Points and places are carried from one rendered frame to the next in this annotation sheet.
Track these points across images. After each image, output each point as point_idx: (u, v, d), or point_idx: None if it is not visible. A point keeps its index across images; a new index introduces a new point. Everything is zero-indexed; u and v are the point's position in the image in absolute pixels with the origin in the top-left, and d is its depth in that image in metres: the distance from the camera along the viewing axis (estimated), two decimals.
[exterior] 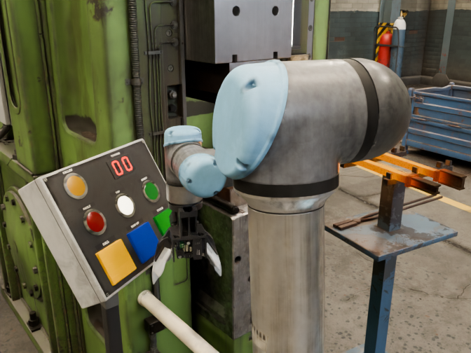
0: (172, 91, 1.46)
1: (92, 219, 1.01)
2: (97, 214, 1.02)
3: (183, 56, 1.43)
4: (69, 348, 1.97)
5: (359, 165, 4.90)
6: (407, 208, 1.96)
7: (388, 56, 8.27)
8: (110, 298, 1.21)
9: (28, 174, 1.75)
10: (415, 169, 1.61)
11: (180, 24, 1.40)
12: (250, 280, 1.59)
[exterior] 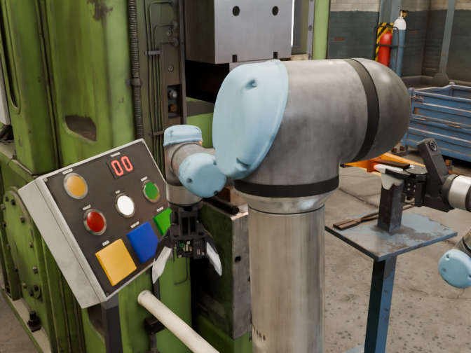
0: (172, 91, 1.46)
1: (92, 219, 1.01)
2: (97, 214, 1.02)
3: (183, 56, 1.43)
4: (69, 348, 1.97)
5: None
6: (407, 208, 1.96)
7: (388, 56, 8.27)
8: (110, 298, 1.21)
9: (28, 174, 1.75)
10: None
11: (180, 24, 1.40)
12: (250, 280, 1.59)
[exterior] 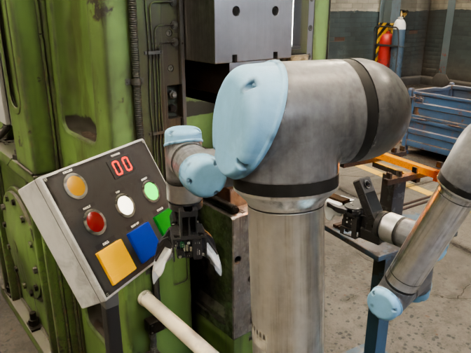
0: (172, 91, 1.46)
1: (92, 219, 1.01)
2: (97, 214, 1.02)
3: (183, 56, 1.43)
4: (69, 348, 1.97)
5: (359, 165, 4.90)
6: (407, 208, 1.96)
7: (388, 56, 8.27)
8: (110, 298, 1.21)
9: (28, 174, 1.75)
10: (415, 169, 1.61)
11: (180, 24, 1.40)
12: (250, 280, 1.59)
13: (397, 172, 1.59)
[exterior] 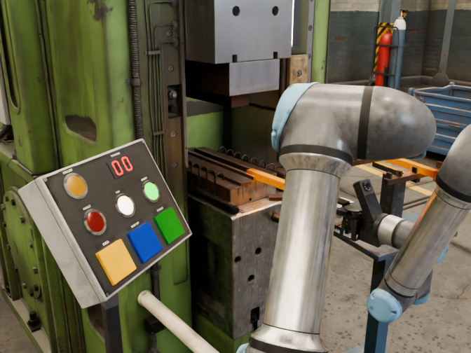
0: (172, 91, 1.46)
1: (92, 219, 1.01)
2: (97, 214, 1.02)
3: (183, 56, 1.43)
4: (69, 348, 1.97)
5: (359, 165, 4.90)
6: (407, 208, 1.96)
7: (388, 56, 8.27)
8: (110, 298, 1.21)
9: (28, 174, 1.75)
10: (415, 169, 1.61)
11: (180, 24, 1.40)
12: (250, 280, 1.59)
13: (397, 172, 1.59)
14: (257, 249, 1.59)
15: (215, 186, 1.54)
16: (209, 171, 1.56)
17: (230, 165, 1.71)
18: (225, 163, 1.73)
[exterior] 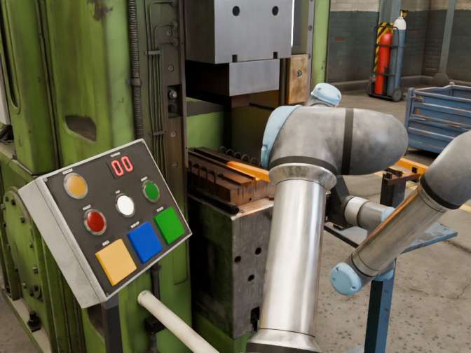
0: (172, 91, 1.46)
1: (92, 219, 1.01)
2: (97, 214, 1.02)
3: (183, 56, 1.43)
4: (69, 348, 1.97)
5: None
6: None
7: (388, 56, 8.27)
8: (110, 298, 1.21)
9: (28, 174, 1.75)
10: (415, 169, 1.61)
11: (180, 24, 1.40)
12: (250, 280, 1.59)
13: (397, 172, 1.59)
14: (257, 249, 1.59)
15: (215, 186, 1.54)
16: (209, 171, 1.56)
17: None
18: (225, 163, 1.73)
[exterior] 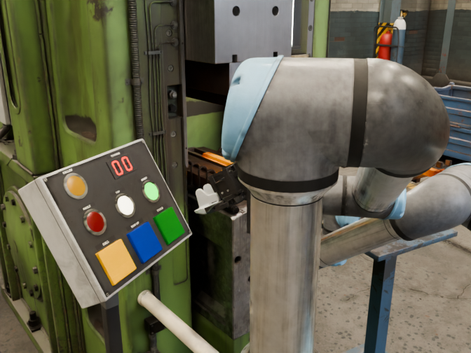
0: (172, 91, 1.46)
1: (92, 219, 1.01)
2: (97, 214, 1.02)
3: (183, 56, 1.43)
4: (69, 348, 1.97)
5: None
6: None
7: (388, 56, 8.27)
8: (110, 298, 1.21)
9: (28, 174, 1.75)
10: None
11: (180, 24, 1.40)
12: (250, 280, 1.59)
13: None
14: None
15: None
16: (209, 171, 1.56)
17: None
18: None
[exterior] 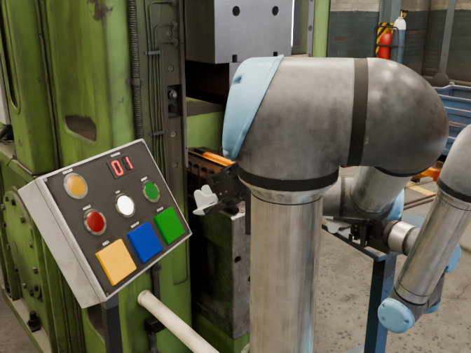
0: (172, 91, 1.46)
1: (92, 219, 1.01)
2: (97, 214, 1.02)
3: (183, 56, 1.43)
4: (69, 348, 1.97)
5: None
6: (407, 208, 1.96)
7: (388, 56, 8.27)
8: (110, 298, 1.21)
9: (28, 174, 1.75)
10: None
11: (180, 24, 1.40)
12: (250, 280, 1.59)
13: None
14: None
15: None
16: (209, 171, 1.56)
17: None
18: None
